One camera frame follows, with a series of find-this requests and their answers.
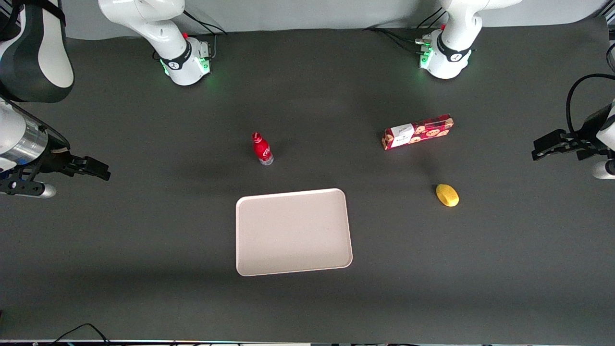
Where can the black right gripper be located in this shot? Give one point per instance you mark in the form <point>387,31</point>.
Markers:
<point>56,162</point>

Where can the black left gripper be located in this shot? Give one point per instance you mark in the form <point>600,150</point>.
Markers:
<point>585,130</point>

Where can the red coke bottle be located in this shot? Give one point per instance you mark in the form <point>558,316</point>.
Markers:
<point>261,149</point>

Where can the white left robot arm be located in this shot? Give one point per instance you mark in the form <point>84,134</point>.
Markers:
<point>456,24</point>

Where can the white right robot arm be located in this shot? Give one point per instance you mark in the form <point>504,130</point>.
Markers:
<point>163,24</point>

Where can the beige rectangular tray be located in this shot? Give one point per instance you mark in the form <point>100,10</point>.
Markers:
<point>293,233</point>

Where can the yellow lemon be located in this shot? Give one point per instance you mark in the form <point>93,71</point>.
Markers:
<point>448,195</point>

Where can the red cookie box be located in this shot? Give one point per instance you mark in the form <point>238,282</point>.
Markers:
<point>418,132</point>

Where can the dark grey table mat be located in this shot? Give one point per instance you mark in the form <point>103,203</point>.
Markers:
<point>307,302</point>

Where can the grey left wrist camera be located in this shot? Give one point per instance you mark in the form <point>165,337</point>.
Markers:
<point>603,170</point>

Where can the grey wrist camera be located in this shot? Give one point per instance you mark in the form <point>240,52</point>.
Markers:
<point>603,170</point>
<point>41,191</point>

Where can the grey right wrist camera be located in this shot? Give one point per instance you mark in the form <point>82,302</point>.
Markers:
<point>41,191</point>

